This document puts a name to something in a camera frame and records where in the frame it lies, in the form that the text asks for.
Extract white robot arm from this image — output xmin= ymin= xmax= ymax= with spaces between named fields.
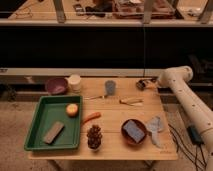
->
xmin=136 ymin=66 xmax=213 ymax=156

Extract grey blue cup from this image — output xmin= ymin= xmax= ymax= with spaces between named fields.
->
xmin=105 ymin=80 xmax=116 ymax=95

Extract wooden folding table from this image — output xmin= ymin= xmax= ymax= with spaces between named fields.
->
xmin=28 ymin=78 xmax=178 ymax=163

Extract small metal spoon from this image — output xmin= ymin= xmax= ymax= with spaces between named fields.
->
xmin=83 ymin=95 xmax=108 ymax=100

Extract crumpled blue grey cloth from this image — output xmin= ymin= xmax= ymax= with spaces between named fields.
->
xmin=145 ymin=116 xmax=164 ymax=148

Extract blue grey sponge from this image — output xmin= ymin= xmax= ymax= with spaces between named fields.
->
xmin=123 ymin=120 xmax=145 ymax=143

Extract brown wooden bowl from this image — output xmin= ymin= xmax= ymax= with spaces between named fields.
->
xmin=121 ymin=119 xmax=147 ymax=146

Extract orange carrot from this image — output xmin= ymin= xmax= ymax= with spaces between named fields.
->
xmin=82 ymin=112 xmax=101 ymax=124

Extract white cup stack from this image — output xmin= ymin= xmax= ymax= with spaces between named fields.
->
xmin=68 ymin=74 xmax=81 ymax=92

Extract brown pine cone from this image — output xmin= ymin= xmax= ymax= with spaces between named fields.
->
xmin=87 ymin=125 xmax=102 ymax=150

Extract yellow apple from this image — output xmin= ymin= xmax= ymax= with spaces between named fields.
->
xmin=66 ymin=104 xmax=78 ymax=117

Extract black power adapter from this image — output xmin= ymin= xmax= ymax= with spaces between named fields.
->
xmin=187 ymin=125 xmax=203 ymax=145

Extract purple bowl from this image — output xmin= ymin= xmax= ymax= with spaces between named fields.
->
xmin=45 ymin=78 xmax=68 ymax=95

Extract green plastic tray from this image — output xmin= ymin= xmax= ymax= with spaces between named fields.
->
xmin=24 ymin=95 xmax=82 ymax=151

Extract grey sponge block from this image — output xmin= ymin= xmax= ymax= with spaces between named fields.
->
xmin=43 ymin=121 xmax=64 ymax=144

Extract cluttered background shelf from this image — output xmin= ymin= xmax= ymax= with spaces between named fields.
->
xmin=0 ymin=0 xmax=213 ymax=27

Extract wooden handled brush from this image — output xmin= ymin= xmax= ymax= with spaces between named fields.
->
xmin=119 ymin=97 xmax=143 ymax=106

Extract black floor cables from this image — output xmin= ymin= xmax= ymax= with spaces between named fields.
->
xmin=167 ymin=123 xmax=213 ymax=171

